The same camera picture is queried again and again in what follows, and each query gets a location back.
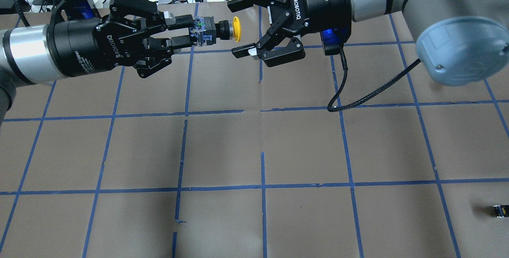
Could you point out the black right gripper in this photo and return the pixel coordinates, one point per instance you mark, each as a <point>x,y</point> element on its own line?
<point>323,0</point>

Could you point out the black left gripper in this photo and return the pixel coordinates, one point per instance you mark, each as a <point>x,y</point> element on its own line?
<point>77,47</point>

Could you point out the yellow push button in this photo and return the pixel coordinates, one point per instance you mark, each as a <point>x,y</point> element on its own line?
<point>206,32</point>

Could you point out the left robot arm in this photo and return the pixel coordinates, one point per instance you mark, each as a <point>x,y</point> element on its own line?
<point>26,57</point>

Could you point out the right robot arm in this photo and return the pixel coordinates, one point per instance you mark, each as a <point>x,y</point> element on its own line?
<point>458,41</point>

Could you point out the brown paper table cover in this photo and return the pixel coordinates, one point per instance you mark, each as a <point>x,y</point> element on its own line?
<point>217,157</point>

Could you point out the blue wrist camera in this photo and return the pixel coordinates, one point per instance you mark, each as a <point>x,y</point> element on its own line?
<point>334,39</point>

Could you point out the small black switch block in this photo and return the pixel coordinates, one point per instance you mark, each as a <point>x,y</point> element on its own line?
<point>501,211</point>

